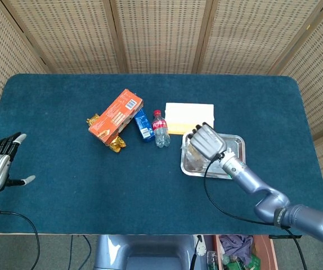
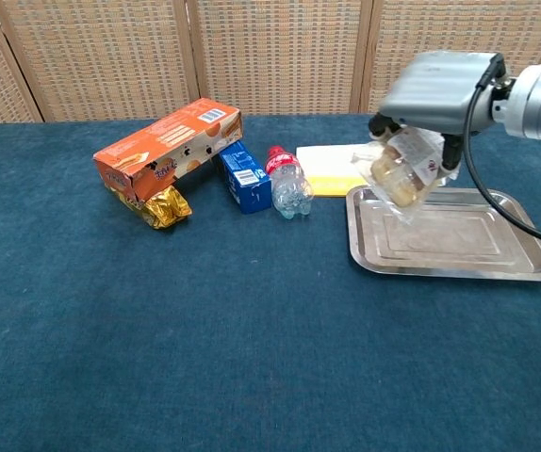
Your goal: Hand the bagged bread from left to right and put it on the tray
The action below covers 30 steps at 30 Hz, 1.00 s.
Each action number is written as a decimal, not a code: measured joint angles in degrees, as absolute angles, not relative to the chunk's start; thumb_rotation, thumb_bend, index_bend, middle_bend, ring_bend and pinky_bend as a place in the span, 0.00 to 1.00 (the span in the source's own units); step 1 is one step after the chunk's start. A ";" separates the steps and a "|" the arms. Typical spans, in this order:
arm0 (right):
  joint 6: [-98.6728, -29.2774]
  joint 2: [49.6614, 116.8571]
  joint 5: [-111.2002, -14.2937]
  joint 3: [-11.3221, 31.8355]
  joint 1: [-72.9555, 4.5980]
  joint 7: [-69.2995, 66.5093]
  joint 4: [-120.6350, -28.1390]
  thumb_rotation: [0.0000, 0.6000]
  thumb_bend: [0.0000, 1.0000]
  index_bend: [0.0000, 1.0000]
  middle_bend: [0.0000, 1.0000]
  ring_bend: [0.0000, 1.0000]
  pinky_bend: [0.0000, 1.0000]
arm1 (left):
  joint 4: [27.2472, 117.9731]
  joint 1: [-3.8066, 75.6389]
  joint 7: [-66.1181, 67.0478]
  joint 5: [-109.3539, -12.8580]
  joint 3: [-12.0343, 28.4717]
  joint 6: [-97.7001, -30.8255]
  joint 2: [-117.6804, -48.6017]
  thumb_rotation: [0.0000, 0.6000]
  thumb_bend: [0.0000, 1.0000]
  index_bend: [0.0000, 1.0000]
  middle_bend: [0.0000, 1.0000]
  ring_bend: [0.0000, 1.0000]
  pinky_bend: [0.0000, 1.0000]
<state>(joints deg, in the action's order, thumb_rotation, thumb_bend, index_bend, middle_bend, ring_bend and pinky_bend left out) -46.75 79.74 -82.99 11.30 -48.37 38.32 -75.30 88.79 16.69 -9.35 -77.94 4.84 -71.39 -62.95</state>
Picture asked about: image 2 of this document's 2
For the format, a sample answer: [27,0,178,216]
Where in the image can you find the clear bottle with red label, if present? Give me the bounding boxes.
[265,145,315,221]

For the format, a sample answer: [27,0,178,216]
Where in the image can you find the clear packaged snack bag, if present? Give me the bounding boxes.
[350,126,460,226]

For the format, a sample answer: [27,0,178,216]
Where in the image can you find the woven rattan folding screen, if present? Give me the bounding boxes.
[0,0,541,124]

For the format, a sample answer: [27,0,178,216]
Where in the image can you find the silver metal tray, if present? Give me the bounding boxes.
[345,185,541,283]

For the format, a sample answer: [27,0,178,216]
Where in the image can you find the yellow white sponge block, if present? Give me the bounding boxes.
[295,143,380,199]

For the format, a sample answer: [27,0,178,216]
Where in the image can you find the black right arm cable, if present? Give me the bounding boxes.
[463,52,541,250]

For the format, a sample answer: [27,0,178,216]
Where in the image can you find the gold foil snack packet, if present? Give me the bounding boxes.
[140,185,193,231]

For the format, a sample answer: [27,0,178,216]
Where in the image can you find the blue felt table mat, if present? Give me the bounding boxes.
[0,112,541,452]

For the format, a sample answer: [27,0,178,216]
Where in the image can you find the right five-finger robot hand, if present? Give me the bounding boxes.
[368,50,508,171]

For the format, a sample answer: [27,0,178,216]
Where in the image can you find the orange snack carton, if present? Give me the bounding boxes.
[92,97,244,211]

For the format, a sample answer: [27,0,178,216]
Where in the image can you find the blue small carton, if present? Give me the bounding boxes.
[218,140,273,216]

